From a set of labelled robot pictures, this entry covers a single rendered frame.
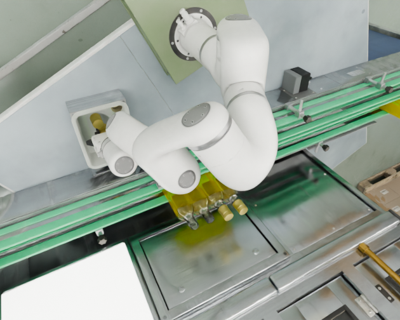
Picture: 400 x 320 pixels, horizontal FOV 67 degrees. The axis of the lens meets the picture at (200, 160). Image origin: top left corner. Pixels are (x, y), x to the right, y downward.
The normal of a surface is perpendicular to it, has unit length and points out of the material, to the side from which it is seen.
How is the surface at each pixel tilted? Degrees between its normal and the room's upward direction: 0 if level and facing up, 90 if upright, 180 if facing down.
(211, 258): 91
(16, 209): 90
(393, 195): 82
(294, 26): 0
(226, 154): 14
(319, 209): 91
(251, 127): 65
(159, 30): 4
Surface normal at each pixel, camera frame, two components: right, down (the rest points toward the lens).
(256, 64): 0.35, 0.58
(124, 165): 0.44, 0.37
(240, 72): -0.26, 0.65
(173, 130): -0.60, -0.44
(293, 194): -0.05, -0.75
